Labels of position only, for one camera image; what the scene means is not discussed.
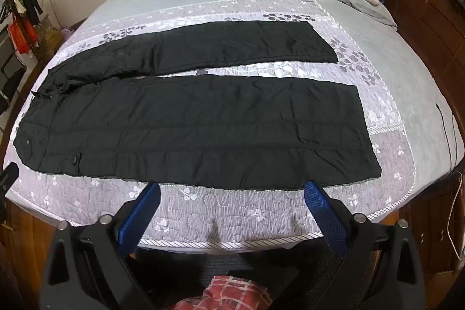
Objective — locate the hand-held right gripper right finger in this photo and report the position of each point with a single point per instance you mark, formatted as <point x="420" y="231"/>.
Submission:
<point x="327" y="215"/>

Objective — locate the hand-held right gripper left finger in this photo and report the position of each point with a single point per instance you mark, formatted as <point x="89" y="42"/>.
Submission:
<point x="140" y="215"/>

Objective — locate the black pants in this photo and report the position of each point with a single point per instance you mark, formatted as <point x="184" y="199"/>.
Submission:
<point x="218" y="121"/>

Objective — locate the black folding chair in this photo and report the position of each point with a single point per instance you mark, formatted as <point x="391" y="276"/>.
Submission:
<point x="11" y="81"/>

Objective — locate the person's red plaid leg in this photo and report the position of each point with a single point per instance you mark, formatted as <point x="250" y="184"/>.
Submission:
<point x="232" y="292"/>

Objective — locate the red basket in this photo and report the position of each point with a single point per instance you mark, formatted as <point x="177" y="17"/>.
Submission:
<point x="21" y="37"/>

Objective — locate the purple object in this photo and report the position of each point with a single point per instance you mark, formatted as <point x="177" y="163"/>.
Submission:
<point x="68" y="31"/>

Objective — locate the bed with grey sheet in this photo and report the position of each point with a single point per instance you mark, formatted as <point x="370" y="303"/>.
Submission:
<point x="399" y="52"/>

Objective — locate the wooden bed frame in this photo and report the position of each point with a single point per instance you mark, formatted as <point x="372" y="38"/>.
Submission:
<point x="417" y="12"/>

